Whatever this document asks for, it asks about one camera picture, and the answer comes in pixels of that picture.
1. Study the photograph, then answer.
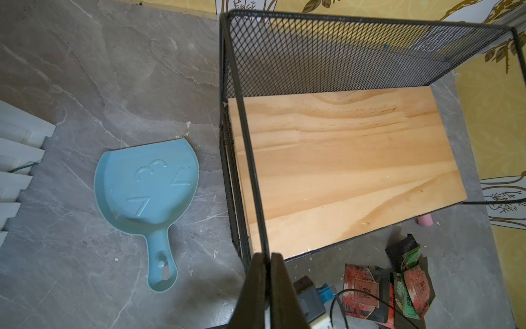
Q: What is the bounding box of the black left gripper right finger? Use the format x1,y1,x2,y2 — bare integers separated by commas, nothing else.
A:
270,253,310,329

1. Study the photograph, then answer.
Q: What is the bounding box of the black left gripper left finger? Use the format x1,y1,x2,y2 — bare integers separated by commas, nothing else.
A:
226,253,270,328

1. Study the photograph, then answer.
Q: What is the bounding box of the red black tea bag front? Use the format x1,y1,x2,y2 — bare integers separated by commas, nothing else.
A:
342,264,391,324

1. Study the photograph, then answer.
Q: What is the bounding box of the small green tea bag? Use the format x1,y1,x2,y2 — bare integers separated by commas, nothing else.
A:
385,234,421,273

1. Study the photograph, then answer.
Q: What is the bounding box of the pink tea bag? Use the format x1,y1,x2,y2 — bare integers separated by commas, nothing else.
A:
404,265,433,320

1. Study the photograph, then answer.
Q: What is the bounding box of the green grape oolong tea bag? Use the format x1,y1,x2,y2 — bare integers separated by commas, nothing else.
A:
393,273,420,319

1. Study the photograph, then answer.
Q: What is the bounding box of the purple garden fork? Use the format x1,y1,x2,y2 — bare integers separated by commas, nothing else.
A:
416,213,434,227

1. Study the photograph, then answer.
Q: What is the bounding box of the white picket fence planter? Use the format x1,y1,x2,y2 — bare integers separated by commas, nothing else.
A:
1,101,56,243

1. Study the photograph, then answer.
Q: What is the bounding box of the black wire mesh shelf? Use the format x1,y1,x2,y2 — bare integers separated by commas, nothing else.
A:
219,10,525,267

